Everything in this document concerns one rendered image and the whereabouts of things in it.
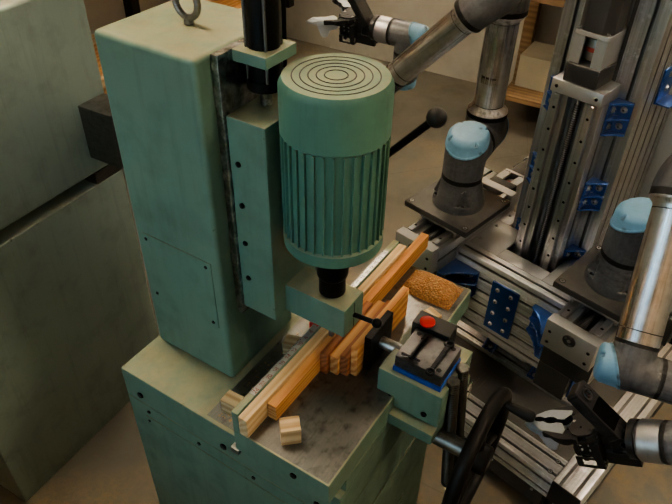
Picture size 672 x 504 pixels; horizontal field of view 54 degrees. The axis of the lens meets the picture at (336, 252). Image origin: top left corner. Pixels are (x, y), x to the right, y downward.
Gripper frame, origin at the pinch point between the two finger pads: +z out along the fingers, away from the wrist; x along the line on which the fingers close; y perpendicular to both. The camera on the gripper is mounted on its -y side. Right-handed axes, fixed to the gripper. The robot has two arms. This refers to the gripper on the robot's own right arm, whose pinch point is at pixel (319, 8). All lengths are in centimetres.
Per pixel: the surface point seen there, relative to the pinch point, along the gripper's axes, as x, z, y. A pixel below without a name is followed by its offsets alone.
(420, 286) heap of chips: -68, -67, 23
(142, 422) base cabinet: -118, -19, 46
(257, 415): -116, -57, 15
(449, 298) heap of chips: -67, -74, 24
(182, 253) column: -101, -31, -1
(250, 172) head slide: -94, -46, -22
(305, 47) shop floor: 212, 155, 154
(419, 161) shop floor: 110, 13, 140
